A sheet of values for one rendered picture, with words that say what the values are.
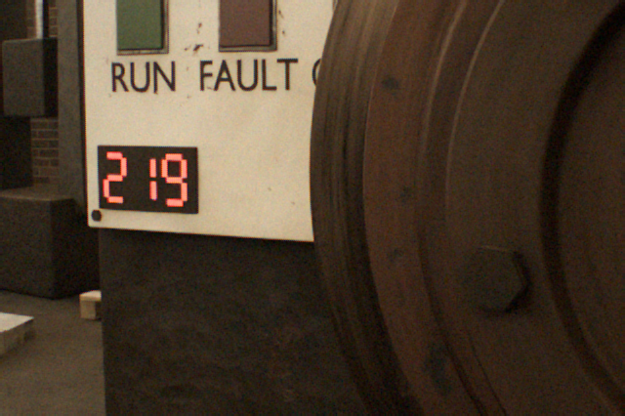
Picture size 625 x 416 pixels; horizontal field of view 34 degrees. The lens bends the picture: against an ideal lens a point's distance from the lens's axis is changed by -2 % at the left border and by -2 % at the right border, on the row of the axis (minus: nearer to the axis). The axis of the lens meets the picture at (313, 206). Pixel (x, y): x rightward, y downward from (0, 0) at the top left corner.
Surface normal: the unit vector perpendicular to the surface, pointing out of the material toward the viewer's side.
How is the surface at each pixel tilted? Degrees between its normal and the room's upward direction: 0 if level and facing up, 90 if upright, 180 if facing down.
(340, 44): 90
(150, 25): 90
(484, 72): 90
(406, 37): 90
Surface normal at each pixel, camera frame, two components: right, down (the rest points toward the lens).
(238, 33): -0.43, 0.11
